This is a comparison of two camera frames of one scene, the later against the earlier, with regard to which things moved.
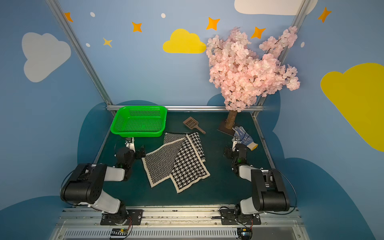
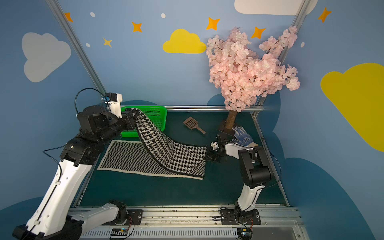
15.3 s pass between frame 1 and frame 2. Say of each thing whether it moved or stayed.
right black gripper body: moved
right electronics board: stayed
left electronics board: stayed
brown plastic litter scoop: stayed
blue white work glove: stayed
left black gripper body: moved
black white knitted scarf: moved
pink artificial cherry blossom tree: stayed
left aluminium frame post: stayed
